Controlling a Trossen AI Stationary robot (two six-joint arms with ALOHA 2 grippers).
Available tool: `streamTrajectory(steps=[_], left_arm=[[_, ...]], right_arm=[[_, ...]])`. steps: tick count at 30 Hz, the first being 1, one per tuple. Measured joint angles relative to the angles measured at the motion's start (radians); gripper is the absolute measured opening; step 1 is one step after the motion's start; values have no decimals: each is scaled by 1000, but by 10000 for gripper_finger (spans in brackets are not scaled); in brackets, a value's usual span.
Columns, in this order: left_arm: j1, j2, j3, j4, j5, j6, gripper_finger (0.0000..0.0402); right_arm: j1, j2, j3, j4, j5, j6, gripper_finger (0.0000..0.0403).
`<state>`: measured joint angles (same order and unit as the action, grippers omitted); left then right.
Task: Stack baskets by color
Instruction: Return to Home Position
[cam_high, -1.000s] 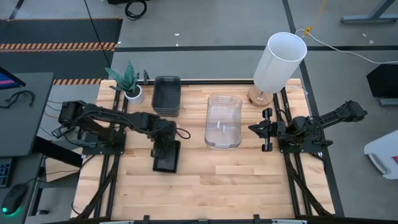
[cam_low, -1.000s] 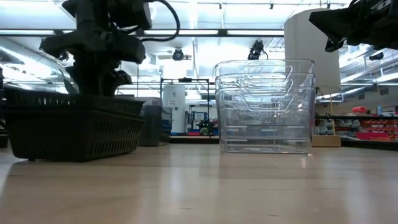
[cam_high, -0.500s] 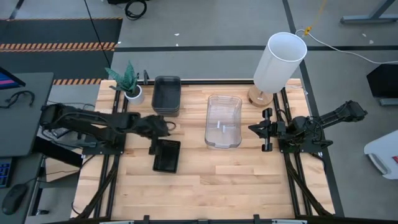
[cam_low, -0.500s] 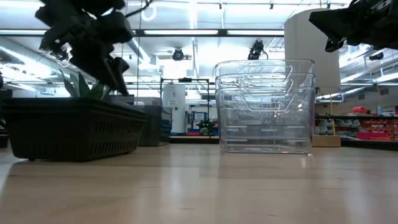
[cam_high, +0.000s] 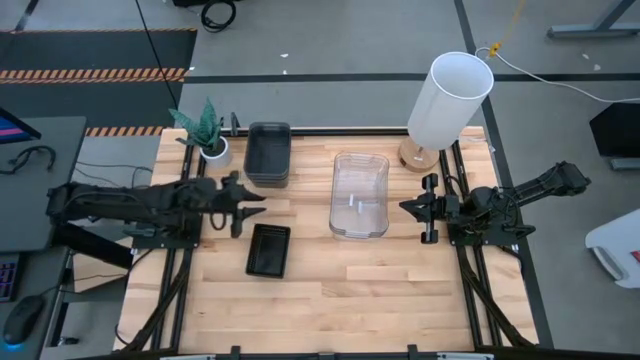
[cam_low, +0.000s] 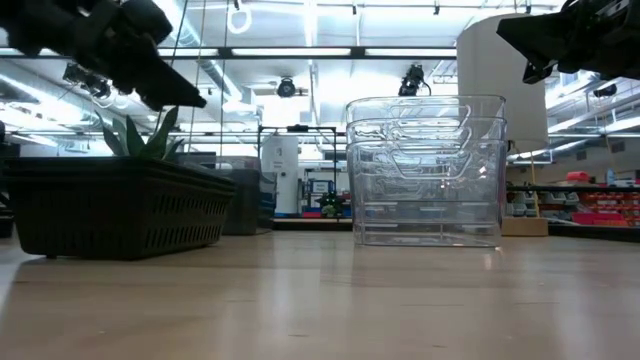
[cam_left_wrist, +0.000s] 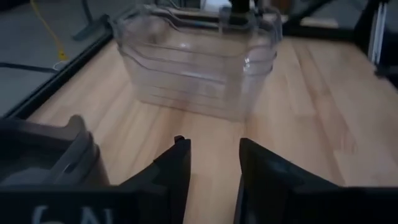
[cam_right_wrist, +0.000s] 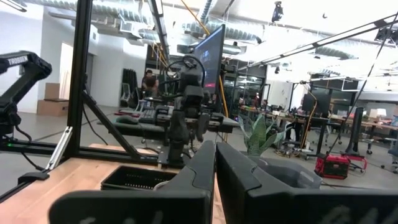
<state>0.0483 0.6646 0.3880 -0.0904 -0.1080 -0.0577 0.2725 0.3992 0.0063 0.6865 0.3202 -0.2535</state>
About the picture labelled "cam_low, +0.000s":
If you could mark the green artificial plant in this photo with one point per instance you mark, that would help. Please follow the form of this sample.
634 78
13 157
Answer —
135 140

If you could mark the white cylindrical tank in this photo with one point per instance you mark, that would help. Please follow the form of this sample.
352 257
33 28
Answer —
280 175

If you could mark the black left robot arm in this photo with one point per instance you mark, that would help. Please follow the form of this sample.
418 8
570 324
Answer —
40 25

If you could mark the shelf with red bins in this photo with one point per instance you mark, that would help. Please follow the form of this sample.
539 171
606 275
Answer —
595 205

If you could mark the grey translucent plastic bin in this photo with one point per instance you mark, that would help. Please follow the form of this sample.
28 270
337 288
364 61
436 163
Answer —
215 162
250 200

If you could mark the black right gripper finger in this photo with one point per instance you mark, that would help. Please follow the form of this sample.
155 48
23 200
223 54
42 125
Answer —
547 52
540 30

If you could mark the black aluminium rig frame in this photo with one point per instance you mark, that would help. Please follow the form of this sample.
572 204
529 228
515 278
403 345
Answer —
310 225

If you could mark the thin lamp stem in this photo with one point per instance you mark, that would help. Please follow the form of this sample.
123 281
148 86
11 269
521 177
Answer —
532 185

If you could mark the linear pendant light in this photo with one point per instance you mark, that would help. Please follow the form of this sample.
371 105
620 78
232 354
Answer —
360 52

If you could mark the small background plant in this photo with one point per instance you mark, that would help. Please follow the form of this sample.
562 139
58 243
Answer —
331 205

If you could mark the ceiling mounted camera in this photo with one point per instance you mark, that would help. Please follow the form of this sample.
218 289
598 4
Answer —
412 80
286 87

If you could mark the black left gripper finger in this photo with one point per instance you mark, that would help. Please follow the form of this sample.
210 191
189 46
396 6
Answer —
160 72
155 100

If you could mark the clear plastic bin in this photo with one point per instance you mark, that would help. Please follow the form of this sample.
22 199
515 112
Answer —
425 106
425 241
360 131

